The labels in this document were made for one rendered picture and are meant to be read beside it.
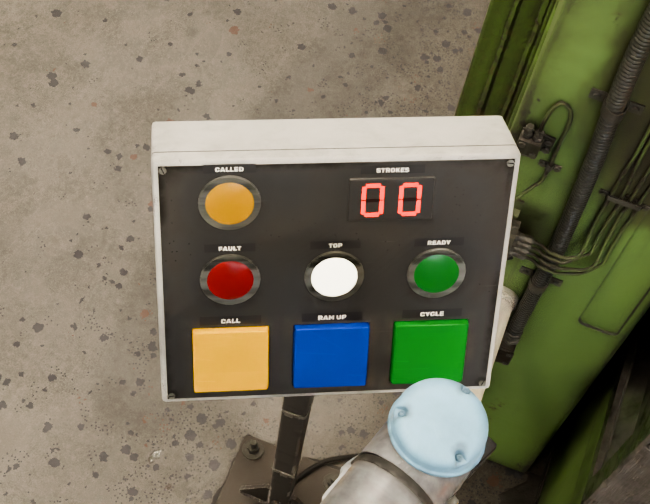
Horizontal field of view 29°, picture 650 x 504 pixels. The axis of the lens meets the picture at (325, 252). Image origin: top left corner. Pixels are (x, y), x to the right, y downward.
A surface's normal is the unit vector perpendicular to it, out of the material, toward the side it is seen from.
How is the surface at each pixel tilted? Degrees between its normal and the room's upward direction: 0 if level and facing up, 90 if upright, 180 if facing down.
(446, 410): 0
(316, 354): 60
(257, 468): 0
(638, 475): 90
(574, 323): 90
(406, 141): 30
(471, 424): 1
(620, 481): 90
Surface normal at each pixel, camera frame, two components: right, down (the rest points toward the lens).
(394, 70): 0.08, -0.46
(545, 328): -0.35, 0.82
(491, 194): 0.11, 0.54
